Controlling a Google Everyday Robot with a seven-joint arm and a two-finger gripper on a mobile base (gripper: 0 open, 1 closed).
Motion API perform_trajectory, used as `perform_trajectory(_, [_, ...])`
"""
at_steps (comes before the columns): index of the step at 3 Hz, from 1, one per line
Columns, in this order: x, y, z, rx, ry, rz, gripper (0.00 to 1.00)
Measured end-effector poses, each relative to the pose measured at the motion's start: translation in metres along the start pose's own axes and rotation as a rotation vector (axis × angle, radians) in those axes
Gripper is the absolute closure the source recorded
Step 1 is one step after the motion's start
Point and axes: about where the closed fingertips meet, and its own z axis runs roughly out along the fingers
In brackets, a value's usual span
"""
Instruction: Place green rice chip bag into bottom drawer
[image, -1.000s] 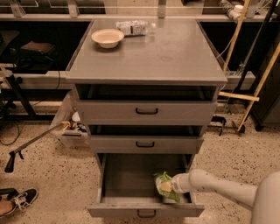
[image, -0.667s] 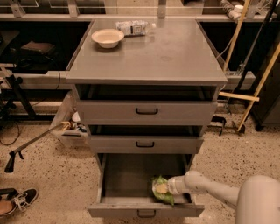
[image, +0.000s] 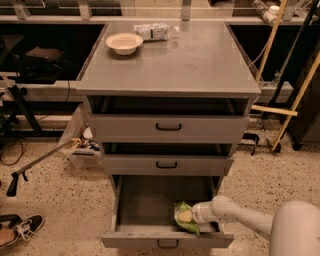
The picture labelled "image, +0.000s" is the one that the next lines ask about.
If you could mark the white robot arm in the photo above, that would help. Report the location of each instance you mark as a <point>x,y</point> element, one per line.
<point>294,230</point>

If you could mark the long reacher grabber tool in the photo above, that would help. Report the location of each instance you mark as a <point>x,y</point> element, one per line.
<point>12,189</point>

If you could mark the white paper bowl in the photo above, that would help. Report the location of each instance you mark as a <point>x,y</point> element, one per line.
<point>124,44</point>

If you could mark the green rice chip bag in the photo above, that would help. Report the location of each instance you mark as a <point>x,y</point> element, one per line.
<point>192,227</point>

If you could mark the clear plastic storage bin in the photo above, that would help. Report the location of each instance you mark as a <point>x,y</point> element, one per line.
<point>81,150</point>

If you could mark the clear plastic water bottle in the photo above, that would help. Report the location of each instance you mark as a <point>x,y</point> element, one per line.
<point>155,31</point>

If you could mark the grey drawer cabinet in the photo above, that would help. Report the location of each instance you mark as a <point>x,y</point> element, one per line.
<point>201,61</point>

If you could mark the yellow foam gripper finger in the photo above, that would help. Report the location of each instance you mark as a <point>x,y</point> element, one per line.
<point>185,216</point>

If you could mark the grey bottom drawer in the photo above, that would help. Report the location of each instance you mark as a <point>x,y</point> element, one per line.
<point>143,215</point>

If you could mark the black box on shelf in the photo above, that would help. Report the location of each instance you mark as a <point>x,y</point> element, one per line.
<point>49,55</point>

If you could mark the grey top drawer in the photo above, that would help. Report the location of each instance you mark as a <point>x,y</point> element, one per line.
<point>168,120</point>

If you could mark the grey drawer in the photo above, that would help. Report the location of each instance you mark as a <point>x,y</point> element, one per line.
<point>143,215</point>
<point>168,120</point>
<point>175,159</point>

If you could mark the black metal stand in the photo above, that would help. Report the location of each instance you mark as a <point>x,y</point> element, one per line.
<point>22,107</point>

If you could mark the grey middle drawer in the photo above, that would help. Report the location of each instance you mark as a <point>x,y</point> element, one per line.
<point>175,159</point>

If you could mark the black and white sneaker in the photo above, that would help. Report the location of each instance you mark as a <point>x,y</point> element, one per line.
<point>21,230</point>

